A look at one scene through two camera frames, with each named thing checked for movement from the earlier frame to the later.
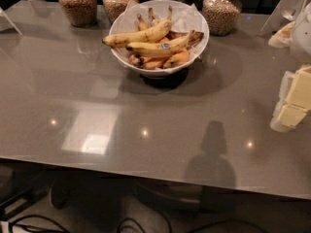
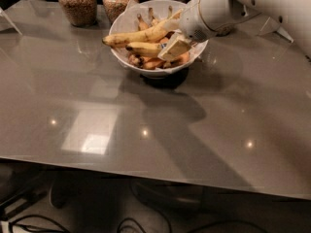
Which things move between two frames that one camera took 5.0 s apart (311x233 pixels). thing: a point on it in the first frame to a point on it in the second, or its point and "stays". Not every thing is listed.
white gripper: (301, 38) to (191, 24)
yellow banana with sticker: (164, 49) stays
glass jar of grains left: (80, 3) stays
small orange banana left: (154, 63) stays
